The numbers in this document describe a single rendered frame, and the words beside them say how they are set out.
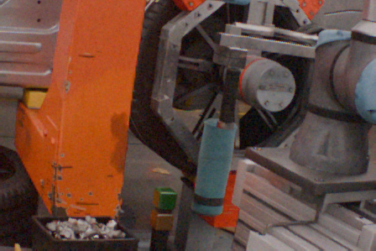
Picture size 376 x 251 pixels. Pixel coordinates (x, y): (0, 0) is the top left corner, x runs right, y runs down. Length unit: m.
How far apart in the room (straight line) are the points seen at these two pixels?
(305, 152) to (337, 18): 1.31
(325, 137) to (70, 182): 0.64
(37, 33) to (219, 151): 0.63
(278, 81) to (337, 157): 0.76
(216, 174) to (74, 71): 0.57
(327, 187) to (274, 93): 0.83
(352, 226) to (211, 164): 0.85
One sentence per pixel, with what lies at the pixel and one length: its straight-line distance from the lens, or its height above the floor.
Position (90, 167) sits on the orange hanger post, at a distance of 1.48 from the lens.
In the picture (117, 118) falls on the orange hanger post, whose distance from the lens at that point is 1.47.
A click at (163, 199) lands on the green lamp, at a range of 1.39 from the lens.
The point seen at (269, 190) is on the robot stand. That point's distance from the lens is 1.18.
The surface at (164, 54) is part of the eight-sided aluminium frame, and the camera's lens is 1.81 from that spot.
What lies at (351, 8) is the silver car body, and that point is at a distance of 2.39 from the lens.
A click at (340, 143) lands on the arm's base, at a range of 1.07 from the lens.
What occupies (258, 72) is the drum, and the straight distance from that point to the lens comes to 1.79.
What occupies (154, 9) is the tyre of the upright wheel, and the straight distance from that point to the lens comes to 1.89.
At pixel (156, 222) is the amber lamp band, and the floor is 0.59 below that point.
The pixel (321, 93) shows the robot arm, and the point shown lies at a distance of 1.08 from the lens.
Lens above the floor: 1.06
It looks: 10 degrees down
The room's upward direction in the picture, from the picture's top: 8 degrees clockwise
